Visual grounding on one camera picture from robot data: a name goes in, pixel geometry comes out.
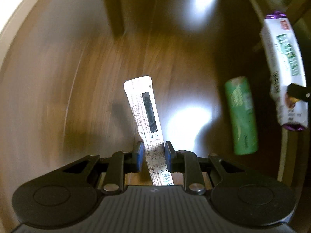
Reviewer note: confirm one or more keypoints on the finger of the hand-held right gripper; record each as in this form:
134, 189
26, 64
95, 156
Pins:
300, 92

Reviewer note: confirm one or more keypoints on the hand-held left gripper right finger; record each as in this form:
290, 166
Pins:
169, 157

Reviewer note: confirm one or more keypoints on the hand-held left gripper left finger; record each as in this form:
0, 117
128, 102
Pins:
139, 157

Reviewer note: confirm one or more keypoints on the white cookie packet purple ends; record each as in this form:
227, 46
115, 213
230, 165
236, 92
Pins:
283, 63

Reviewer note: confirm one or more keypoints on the white printed wrapper strip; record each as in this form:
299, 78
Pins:
145, 116

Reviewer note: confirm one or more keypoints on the green cylindrical tube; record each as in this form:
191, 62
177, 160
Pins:
241, 116

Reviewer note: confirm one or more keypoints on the curved wooden chair leg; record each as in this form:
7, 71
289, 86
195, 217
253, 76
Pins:
300, 7

